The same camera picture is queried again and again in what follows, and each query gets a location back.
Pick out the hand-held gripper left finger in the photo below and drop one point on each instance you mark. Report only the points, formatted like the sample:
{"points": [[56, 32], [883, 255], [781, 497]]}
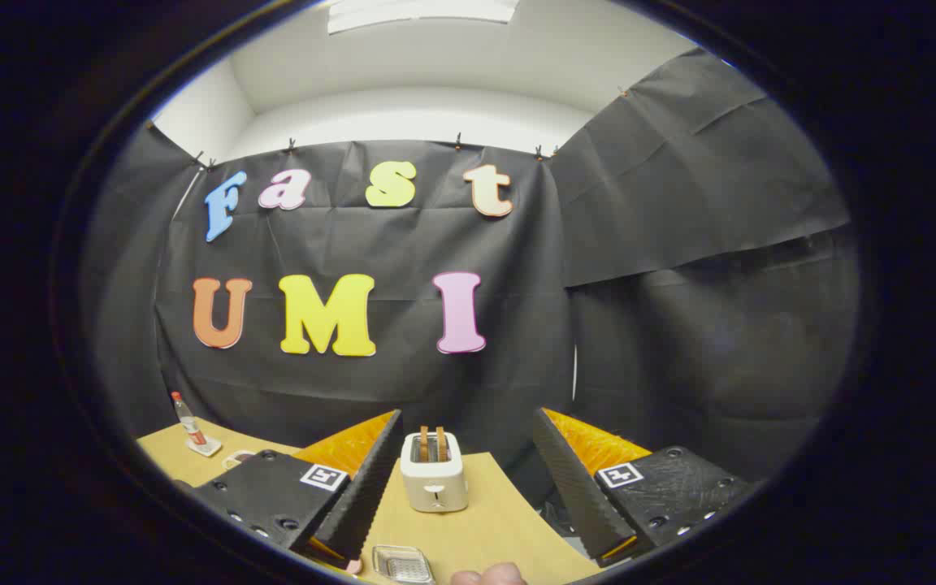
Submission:
{"points": [[366, 496]]}

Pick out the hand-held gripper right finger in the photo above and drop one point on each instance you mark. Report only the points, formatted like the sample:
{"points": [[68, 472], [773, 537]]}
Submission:
{"points": [[574, 487]]}

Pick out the white toaster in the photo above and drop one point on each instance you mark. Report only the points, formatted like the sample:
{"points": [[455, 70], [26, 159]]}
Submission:
{"points": [[434, 483]]}

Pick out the toasted bread slice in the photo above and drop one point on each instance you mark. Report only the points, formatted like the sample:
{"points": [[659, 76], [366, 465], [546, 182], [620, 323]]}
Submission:
{"points": [[441, 444], [424, 444]]}

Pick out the white square coaster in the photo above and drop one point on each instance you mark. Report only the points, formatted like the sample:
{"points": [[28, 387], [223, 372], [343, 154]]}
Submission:
{"points": [[210, 447]]}

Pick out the clear water bottle red label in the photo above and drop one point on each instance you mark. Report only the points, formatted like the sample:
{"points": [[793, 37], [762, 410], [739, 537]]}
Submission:
{"points": [[189, 422]]}

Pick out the ceiling light panel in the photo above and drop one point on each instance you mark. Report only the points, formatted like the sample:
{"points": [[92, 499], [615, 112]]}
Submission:
{"points": [[423, 12]]}

